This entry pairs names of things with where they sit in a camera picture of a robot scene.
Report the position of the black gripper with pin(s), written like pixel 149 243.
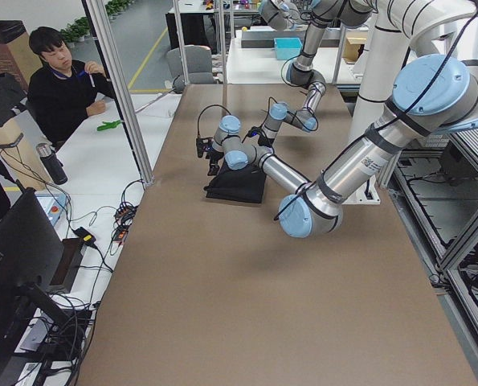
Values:
pixel 262 141
pixel 214 158

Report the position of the black t-shirt with logo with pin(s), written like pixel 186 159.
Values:
pixel 245 185

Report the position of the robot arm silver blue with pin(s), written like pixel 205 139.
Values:
pixel 423 61
pixel 283 15

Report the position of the grey office chair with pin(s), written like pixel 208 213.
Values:
pixel 199 66

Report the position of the green toy on table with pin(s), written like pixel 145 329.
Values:
pixel 105 125

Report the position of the blue plastic bin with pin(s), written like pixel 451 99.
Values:
pixel 287 48

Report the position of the grey orange usb hub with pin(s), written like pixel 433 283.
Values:
pixel 125 214
pixel 119 235

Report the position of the black power adapter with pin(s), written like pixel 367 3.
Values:
pixel 87 237

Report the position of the seated person in black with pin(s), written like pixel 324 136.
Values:
pixel 63 92

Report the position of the black water bottle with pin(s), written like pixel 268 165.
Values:
pixel 52 164

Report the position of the teach pendant blue grey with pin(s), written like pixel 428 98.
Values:
pixel 53 205

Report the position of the black computer monitor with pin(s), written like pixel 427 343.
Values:
pixel 30 252

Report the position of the aluminium frame cage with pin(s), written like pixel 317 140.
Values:
pixel 101 31

